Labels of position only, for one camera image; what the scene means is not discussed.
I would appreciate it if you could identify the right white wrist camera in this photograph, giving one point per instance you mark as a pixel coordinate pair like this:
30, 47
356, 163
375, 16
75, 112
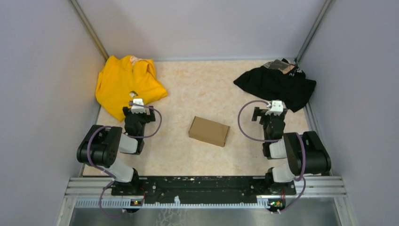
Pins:
276, 108

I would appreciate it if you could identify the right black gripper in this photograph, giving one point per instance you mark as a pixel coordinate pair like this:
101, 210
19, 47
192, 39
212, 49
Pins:
261, 112

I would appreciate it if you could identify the brown cardboard box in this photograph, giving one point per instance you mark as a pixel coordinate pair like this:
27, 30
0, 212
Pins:
209, 131

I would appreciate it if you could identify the aluminium frame rail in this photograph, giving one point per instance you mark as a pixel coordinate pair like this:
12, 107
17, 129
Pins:
91, 192

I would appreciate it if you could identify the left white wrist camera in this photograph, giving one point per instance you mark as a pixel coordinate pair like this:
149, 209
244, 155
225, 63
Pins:
137, 106

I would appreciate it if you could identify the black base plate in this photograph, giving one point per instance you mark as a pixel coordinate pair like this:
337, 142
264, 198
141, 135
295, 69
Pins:
205, 189

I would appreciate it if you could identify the black shirt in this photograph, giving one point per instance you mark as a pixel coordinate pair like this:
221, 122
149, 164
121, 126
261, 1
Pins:
292, 88

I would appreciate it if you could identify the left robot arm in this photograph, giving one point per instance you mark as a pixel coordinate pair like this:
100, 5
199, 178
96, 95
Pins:
102, 144

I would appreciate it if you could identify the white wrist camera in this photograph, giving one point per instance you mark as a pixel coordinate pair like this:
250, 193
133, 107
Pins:
137, 106
276, 108

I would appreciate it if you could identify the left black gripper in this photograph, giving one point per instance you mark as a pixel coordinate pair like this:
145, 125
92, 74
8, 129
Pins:
148, 117

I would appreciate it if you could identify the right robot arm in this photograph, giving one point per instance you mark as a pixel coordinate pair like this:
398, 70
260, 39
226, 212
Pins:
305, 153

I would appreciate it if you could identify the yellow shirt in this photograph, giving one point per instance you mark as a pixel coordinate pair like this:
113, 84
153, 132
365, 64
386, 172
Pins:
122, 80

